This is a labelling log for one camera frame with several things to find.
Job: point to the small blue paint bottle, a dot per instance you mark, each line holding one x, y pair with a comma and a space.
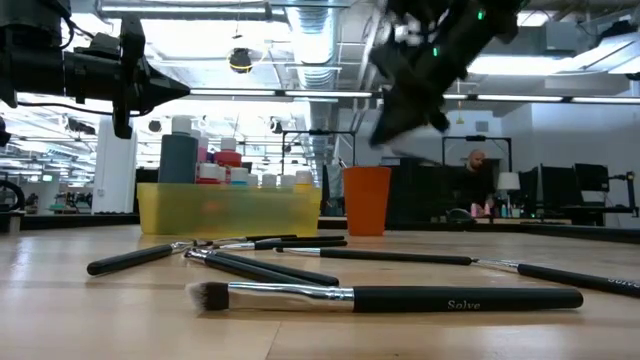
269, 180

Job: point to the yellow translucent plastic bin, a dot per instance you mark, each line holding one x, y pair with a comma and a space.
225, 215

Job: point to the white building column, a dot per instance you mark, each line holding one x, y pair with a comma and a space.
115, 170

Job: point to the small orange paint bottle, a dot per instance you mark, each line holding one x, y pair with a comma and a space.
253, 180

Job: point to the person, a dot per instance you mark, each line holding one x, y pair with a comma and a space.
475, 160

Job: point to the large red paint bottle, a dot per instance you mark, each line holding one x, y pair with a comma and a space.
227, 159

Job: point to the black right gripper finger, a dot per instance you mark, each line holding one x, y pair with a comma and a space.
420, 117
395, 112

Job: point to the square wall vent grille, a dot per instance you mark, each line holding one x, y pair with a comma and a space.
481, 126

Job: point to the large blue paint bottle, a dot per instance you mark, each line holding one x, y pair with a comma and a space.
210, 157

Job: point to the large silver ventilation duct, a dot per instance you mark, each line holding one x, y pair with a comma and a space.
314, 45

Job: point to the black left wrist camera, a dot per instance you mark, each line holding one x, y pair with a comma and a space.
105, 45

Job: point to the orange plastic cup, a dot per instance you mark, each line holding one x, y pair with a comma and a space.
367, 200

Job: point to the long horizontal light bar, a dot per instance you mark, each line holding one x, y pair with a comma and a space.
325, 94

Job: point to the large teal paint bottle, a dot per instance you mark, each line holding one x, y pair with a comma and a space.
178, 155

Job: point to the large pink paint bottle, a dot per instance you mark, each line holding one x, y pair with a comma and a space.
202, 152

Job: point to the white shade table lamp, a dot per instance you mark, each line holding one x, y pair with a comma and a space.
508, 181

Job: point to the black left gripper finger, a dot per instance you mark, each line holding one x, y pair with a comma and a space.
160, 84
160, 100

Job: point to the small black monitor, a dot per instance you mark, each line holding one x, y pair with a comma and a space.
147, 175

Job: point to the small red-orange paint bottle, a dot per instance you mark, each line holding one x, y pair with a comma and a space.
209, 171

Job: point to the low black metal frame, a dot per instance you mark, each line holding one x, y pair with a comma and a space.
480, 138

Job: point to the small yellow paint bottle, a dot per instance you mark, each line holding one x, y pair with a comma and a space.
303, 177

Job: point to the small teal paint bottle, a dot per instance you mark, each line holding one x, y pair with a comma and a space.
239, 175

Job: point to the black desk monitor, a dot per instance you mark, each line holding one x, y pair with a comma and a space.
591, 177

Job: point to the tall black metal frame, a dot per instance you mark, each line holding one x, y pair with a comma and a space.
320, 132

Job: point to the small green paint bottle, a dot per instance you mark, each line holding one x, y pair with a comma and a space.
287, 181

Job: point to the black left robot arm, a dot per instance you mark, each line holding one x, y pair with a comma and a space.
30, 70

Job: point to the grey cover sheet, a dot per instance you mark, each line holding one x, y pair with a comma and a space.
336, 182

